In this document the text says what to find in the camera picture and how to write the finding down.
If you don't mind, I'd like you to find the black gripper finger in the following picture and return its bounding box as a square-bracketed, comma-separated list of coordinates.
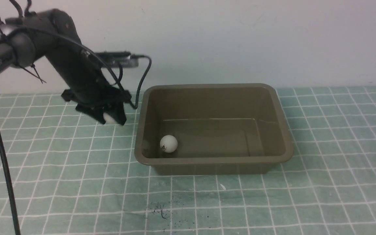
[76, 106, 106, 125]

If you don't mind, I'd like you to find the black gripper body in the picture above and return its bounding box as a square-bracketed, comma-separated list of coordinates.
[61, 86, 132, 113]

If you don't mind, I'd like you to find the plain white ping-pong ball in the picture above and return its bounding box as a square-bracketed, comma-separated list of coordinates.
[103, 113, 118, 125]

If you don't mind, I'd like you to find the olive green plastic bin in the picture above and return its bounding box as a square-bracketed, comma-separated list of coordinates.
[134, 83, 294, 176]

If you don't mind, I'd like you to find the white ping-pong ball with logo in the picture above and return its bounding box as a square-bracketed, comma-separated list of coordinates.
[160, 135, 178, 153]

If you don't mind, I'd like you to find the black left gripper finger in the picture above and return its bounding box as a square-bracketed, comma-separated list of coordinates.
[111, 103, 127, 126]

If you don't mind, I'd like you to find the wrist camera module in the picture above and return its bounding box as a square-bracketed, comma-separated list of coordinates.
[96, 52, 139, 68]

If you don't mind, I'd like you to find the teal grid tablecloth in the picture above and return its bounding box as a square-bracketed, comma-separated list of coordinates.
[0, 86, 376, 235]

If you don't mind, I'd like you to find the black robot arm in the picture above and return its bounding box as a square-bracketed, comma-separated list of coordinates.
[0, 9, 131, 125]

